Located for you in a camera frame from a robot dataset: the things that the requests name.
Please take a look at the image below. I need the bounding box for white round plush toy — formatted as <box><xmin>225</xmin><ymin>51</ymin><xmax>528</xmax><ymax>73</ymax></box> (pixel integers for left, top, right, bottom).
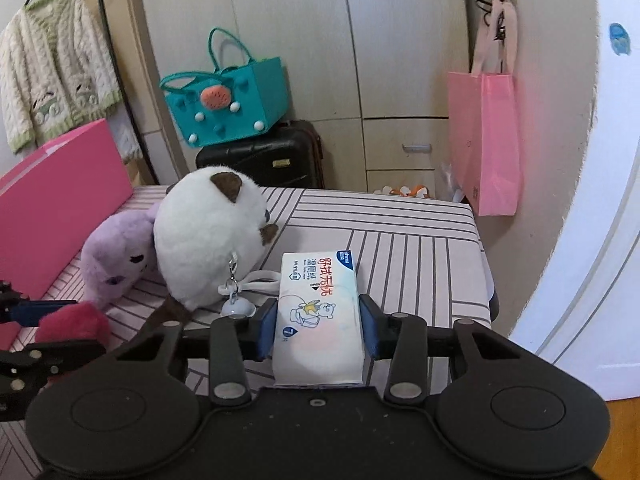
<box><xmin>145</xmin><ymin>167</ymin><xmax>281</xmax><ymax>332</ymax></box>

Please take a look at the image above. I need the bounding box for black wall hook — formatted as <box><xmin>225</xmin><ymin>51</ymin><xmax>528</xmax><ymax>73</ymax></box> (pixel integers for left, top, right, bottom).
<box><xmin>472</xmin><ymin>0</ymin><xmax>516</xmax><ymax>43</ymax></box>

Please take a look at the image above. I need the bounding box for orange and white toy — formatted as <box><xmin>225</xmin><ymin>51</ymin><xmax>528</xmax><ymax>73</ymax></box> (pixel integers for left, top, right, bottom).
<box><xmin>374</xmin><ymin>185</ymin><xmax>432</xmax><ymax>199</ymax></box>

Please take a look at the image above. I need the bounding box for pink paper gift bag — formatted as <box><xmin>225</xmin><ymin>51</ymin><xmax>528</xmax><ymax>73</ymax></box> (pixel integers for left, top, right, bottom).
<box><xmin>447</xmin><ymin>0</ymin><xmax>522</xmax><ymax>217</ymax></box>

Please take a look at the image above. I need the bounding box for white tissue pack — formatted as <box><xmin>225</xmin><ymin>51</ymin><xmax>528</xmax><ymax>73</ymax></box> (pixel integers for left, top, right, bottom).
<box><xmin>272</xmin><ymin>250</ymin><xmax>367</xmax><ymax>389</ymax></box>

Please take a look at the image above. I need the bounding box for blue door sticker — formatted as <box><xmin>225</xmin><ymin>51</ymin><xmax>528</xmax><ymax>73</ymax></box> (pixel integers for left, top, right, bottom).
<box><xmin>608</xmin><ymin>22</ymin><xmax>632</xmax><ymax>56</ymax></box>

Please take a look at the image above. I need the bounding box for cream fuzzy cardigan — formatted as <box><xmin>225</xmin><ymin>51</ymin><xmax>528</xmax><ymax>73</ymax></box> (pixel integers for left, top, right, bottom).
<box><xmin>0</xmin><ymin>0</ymin><xmax>124</xmax><ymax>156</ymax></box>

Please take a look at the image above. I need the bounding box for teal felt tote bag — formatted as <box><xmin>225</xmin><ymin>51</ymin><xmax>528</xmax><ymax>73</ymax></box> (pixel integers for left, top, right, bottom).
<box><xmin>159</xmin><ymin>27</ymin><xmax>292</xmax><ymax>149</ymax></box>

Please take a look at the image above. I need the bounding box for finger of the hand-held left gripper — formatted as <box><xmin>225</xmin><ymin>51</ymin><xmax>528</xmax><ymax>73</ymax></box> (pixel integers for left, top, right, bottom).
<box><xmin>0</xmin><ymin>280</ymin><xmax>78</xmax><ymax>328</ymax></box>
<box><xmin>0</xmin><ymin>340</ymin><xmax>108</xmax><ymax>423</ymax></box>

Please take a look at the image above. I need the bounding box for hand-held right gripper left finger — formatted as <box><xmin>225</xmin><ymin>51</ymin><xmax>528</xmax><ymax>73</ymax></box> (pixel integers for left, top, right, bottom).
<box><xmin>112</xmin><ymin>299</ymin><xmax>279</xmax><ymax>407</ymax></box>

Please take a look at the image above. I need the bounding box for clear plastic bag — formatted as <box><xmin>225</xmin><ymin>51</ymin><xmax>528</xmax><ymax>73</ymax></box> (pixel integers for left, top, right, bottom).
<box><xmin>439</xmin><ymin>160</ymin><xmax>472</xmax><ymax>204</ymax></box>

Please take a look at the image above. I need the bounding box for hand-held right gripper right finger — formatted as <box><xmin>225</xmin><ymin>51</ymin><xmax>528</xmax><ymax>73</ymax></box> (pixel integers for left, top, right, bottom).
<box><xmin>358</xmin><ymin>294</ymin><xmax>537</xmax><ymax>407</ymax></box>

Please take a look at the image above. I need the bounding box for black suitcase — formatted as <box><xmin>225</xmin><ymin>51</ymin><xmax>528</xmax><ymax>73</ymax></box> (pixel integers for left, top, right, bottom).
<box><xmin>195</xmin><ymin>120</ymin><xmax>326</xmax><ymax>191</ymax></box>

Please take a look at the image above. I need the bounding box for red fluffy plush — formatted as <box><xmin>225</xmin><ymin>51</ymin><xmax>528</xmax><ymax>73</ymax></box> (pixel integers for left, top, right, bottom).
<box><xmin>34</xmin><ymin>302</ymin><xmax>112</xmax><ymax>356</ymax></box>

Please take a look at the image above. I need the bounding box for beige wooden wardrobe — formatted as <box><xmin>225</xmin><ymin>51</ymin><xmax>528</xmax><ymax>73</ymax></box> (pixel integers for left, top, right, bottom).
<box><xmin>122</xmin><ymin>0</ymin><xmax>472</xmax><ymax>197</ymax></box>

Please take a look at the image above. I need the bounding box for purple plush toy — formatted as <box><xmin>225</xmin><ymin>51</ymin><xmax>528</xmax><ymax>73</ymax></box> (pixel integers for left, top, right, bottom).
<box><xmin>80</xmin><ymin>202</ymin><xmax>162</xmax><ymax>311</ymax></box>

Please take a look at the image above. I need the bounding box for black clothes rack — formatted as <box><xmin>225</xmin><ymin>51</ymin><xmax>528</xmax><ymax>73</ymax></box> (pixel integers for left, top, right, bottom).
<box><xmin>27</xmin><ymin>0</ymin><xmax>162</xmax><ymax>186</ymax></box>

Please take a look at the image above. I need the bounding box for white door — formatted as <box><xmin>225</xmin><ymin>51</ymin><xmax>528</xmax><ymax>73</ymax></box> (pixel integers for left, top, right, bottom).
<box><xmin>509</xmin><ymin>0</ymin><xmax>640</xmax><ymax>402</ymax></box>

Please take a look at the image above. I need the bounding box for pink cardboard box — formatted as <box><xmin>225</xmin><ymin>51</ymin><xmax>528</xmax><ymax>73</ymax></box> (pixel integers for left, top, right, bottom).
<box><xmin>0</xmin><ymin>118</ymin><xmax>135</xmax><ymax>351</ymax></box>

